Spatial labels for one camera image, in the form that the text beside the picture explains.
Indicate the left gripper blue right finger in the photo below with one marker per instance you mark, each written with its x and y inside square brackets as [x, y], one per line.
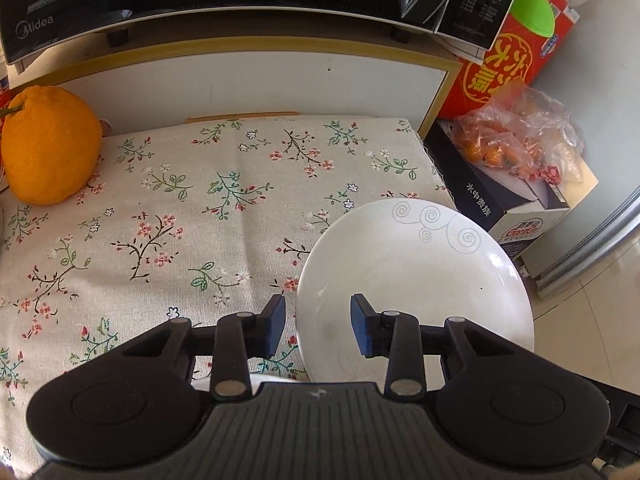
[402, 340]

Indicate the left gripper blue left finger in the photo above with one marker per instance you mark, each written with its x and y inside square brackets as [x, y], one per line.
[235, 339]

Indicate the white swirl plate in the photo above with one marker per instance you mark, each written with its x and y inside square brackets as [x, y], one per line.
[411, 256]

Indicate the white deep bowl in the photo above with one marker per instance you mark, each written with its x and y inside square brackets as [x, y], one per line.
[230, 388]

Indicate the floral tablecloth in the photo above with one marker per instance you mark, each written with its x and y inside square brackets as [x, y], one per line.
[196, 221]

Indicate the black white Ganten carton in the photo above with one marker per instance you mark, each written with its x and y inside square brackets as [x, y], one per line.
[515, 213]

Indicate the plastic bag of small oranges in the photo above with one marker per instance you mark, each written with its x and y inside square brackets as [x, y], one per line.
[523, 132]

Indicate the white gold-trimmed cabinet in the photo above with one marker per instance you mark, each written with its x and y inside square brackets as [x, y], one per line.
[241, 76]

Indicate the large orange citrus on table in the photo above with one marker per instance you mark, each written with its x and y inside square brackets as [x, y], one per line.
[50, 145]

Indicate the silver refrigerator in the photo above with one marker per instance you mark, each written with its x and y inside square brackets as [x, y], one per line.
[595, 75]

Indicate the red gift box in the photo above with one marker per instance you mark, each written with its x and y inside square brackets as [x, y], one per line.
[521, 51]

